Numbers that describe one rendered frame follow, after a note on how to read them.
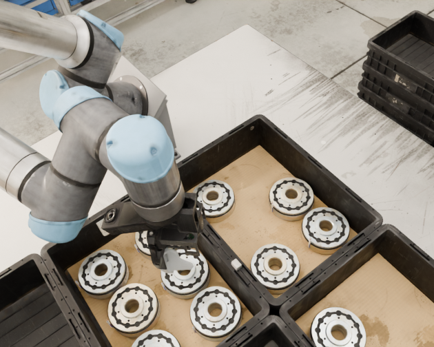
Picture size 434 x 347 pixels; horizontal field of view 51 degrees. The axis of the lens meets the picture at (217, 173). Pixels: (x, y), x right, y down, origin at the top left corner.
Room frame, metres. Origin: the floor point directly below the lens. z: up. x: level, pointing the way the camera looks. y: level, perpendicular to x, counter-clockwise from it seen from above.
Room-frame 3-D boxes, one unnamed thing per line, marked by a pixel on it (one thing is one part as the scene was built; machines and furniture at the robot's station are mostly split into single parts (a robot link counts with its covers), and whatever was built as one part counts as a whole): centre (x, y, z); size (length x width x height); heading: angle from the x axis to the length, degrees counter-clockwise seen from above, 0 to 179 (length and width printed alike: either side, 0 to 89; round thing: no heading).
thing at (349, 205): (0.53, -0.10, 0.87); 0.40 x 0.30 x 0.11; 31
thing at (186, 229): (0.38, 0.08, 1.14); 0.09 x 0.08 x 0.12; 76
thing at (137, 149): (0.37, 0.09, 1.30); 0.09 x 0.08 x 0.11; 41
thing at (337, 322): (0.25, -0.19, 0.86); 0.05 x 0.05 x 0.01
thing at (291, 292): (0.53, -0.10, 0.92); 0.40 x 0.30 x 0.02; 31
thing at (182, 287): (0.42, 0.10, 0.86); 0.10 x 0.10 x 0.01
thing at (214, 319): (0.32, 0.04, 0.86); 0.05 x 0.05 x 0.01
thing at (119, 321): (0.35, 0.21, 0.86); 0.10 x 0.10 x 0.01
